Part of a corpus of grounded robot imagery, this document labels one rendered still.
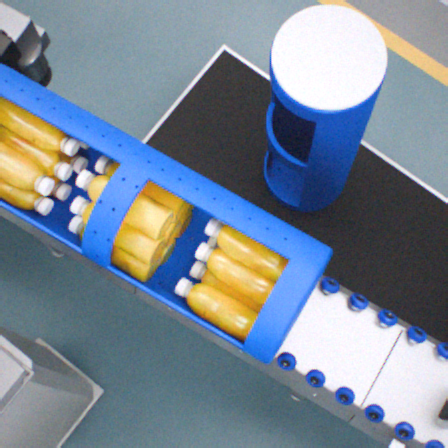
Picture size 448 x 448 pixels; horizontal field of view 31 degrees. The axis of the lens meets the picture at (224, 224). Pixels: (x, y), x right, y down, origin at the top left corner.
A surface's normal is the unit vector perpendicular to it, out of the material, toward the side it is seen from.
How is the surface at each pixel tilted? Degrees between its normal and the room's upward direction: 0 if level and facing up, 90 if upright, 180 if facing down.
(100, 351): 0
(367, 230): 0
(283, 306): 16
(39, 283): 0
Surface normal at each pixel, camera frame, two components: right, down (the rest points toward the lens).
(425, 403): -0.03, -0.25
